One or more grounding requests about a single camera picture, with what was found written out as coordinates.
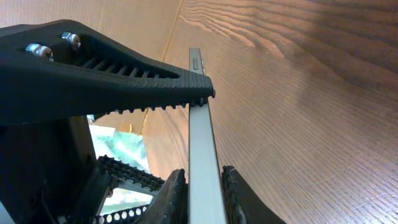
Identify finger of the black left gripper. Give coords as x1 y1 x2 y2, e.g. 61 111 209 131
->
1 20 215 126

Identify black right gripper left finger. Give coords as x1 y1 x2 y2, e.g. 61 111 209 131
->
134 169 188 224

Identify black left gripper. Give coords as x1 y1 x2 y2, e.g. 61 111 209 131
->
1 116 165 223

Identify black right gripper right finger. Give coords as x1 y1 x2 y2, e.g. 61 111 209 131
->
221 166 285 224

